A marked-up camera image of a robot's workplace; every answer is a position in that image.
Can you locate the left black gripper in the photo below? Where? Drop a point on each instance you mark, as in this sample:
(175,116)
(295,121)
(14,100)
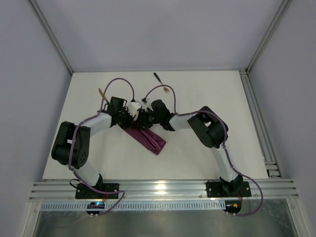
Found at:
(127,121)

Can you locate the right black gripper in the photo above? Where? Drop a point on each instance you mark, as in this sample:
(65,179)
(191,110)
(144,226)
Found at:
(142,119)

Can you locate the purple cloth napkin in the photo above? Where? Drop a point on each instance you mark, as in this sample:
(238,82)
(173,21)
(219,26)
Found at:
(148,139)

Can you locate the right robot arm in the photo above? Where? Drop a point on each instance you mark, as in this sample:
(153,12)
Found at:
(211,131)

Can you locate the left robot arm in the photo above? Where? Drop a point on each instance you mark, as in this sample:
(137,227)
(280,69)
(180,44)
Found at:
(72,142)

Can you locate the left black controller board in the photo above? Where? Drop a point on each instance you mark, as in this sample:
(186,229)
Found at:
(95,208)

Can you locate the black controller board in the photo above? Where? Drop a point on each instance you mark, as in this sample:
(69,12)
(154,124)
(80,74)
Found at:
(95,208)
(232,208)

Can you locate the right black controller board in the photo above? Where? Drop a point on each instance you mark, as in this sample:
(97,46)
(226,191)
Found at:
(232,208)

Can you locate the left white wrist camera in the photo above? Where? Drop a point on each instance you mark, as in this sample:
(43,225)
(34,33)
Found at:
(133,108)

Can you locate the gold fork black handle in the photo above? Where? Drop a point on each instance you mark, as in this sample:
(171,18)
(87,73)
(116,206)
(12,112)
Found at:
(159,80)

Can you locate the gold knife black handle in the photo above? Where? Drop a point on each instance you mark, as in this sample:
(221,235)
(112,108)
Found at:
(104,99)

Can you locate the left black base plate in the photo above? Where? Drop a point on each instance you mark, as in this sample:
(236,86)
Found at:
(84,192)

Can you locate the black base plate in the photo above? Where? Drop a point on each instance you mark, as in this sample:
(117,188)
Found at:
(216,189)
(84,192)

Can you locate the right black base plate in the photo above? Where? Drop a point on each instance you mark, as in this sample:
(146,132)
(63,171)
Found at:
(216,189)

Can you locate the slotted cable duct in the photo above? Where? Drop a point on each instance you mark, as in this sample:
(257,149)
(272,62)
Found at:
(164,205)

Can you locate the right side aluminium rail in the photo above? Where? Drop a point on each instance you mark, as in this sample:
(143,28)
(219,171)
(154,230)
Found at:
(265,143)

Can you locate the aluminium rail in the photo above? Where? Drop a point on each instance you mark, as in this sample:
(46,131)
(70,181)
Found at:
(56,190)
(265,143)

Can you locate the front aluminium rail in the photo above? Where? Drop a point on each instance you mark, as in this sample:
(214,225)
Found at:
(56,190)

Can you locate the left corner frame post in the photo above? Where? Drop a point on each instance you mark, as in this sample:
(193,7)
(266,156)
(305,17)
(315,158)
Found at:
(50,34)

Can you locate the corner frame post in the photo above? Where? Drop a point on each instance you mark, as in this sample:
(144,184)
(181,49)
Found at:
(50,34)
(273,25)

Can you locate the right corner frame post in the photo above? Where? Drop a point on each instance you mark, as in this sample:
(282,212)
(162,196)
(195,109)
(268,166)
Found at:
(273,25)

